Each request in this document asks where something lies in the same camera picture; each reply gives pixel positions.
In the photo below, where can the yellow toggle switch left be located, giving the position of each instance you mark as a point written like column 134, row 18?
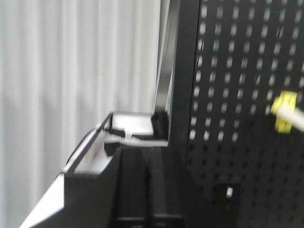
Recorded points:
column 286, row 113

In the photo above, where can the left black clamp bracket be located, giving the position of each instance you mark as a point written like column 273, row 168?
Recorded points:
column 227, row 198

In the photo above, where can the black open tray box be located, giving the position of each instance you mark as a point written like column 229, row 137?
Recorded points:
column 119, row 129

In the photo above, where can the white standing desk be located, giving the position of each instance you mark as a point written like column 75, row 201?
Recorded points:
column 51, row 202

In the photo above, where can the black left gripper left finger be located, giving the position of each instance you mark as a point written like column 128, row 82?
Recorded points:
column 114, row 198

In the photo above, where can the grey curtain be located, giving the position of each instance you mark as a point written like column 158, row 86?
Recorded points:
column 64, row 65

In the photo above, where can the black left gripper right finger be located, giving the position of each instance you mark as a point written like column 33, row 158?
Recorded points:
column 164, row 190

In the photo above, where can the black perforated pegboard panel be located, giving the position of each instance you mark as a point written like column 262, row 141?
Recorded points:
column 229, row 60

